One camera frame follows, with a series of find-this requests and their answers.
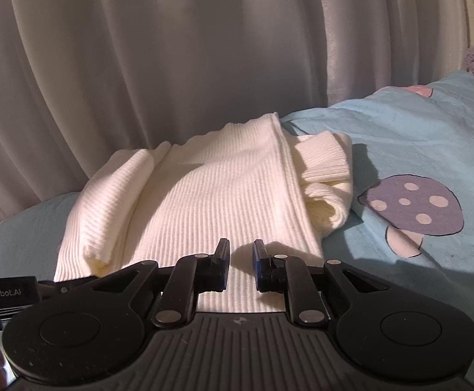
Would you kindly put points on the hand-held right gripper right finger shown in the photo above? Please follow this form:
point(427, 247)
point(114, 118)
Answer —
point(258, 266)

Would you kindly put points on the white pleated curtain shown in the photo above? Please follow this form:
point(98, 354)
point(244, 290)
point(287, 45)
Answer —
point(180, 69)

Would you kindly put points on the white ribbed knit sweater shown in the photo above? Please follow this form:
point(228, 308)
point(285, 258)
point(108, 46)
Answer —
point(220, 191)

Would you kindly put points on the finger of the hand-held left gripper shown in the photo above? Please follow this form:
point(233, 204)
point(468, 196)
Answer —
point(64, 287)

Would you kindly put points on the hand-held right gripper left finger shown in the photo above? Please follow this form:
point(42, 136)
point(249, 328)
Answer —
point(222, 269)

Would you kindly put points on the blue mushroom print bedsheet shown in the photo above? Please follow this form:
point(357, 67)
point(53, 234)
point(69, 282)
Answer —
point(404, 138)

